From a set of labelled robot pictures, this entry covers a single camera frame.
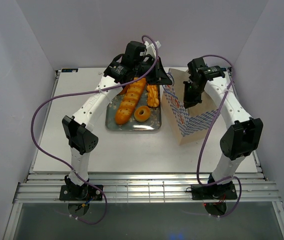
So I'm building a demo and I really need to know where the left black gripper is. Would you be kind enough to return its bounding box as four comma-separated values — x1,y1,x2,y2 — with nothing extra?
134,56,173,86

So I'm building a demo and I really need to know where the blue checkered paper bag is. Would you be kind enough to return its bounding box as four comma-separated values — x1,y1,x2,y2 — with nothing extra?
161,68,218,145

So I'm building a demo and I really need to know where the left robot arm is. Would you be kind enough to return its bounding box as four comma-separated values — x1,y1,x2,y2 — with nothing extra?
62,40,172,200

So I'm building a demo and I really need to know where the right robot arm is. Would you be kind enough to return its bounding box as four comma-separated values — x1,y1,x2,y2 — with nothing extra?
183,57,264,199

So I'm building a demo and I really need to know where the long baguette bread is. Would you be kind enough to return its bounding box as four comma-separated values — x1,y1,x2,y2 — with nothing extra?
115,78,146,125

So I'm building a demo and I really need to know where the twisted orange pastry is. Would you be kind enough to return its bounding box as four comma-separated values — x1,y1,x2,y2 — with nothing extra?
146,84,160,108

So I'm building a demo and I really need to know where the metal baking tray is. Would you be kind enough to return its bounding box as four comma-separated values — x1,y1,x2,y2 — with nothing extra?
105,94,162,132

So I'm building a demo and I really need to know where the left logo sticker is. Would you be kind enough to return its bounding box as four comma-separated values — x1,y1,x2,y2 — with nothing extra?
61,68,78,73

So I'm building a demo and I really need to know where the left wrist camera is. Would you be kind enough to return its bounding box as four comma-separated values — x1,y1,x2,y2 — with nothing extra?
144,41,156,58

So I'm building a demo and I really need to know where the ring donut bread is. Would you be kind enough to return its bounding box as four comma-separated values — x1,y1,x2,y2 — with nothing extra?
134,105,151,122

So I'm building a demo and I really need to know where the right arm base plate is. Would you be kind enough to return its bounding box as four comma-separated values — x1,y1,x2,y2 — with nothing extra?
185,182,238,200

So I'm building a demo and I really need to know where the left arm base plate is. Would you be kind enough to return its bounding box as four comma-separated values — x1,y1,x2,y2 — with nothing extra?
59,185,103,201

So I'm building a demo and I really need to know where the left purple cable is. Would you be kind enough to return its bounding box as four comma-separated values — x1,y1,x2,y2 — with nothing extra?
30,34,160,224

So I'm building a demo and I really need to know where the aluminium frame rail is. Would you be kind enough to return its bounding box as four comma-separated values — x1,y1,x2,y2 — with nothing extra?
14,172,282,204

